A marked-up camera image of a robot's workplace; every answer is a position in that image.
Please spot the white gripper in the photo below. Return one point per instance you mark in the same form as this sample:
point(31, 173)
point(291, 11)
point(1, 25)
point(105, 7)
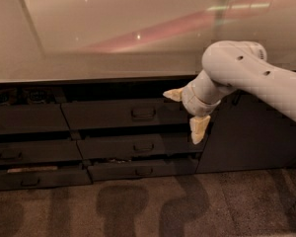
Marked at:
point(189, 100)

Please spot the pale item in bottom drawer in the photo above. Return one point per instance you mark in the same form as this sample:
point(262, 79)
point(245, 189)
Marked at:
point(32, 169)

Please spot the dark grey cabinet door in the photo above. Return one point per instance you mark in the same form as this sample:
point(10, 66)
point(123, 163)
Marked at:
point(248, 134)

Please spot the items in top left drawer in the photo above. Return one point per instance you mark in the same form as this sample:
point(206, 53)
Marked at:
point(26, 96)

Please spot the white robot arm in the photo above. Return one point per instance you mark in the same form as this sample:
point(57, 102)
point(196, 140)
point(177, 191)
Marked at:
point(228, 66)

